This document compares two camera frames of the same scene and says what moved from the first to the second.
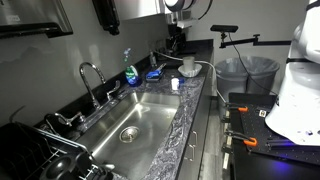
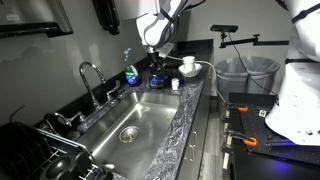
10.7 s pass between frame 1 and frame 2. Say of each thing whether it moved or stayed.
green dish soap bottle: stayed
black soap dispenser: stayed
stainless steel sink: stayed
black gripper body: moved
